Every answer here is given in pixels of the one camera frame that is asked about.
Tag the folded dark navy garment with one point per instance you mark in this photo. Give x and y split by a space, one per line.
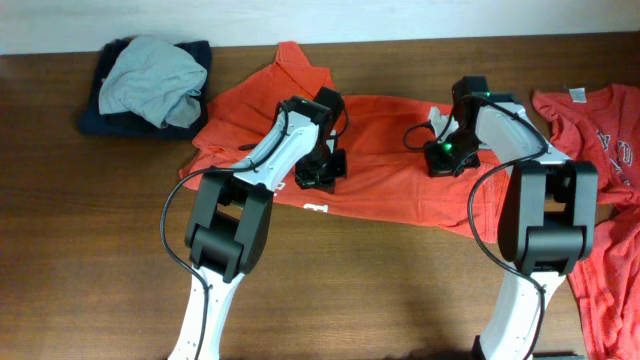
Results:
129 124

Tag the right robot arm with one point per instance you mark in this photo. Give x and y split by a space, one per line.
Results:
546 225

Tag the light grey crumpled garment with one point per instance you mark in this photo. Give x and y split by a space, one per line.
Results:
155 80

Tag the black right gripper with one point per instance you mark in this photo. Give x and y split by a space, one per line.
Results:
438 166

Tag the red FRAM t-shirt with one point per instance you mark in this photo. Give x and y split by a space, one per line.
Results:
385 181

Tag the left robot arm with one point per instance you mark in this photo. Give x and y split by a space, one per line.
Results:
229 222

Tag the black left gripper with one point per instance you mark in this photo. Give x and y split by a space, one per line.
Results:
327 181

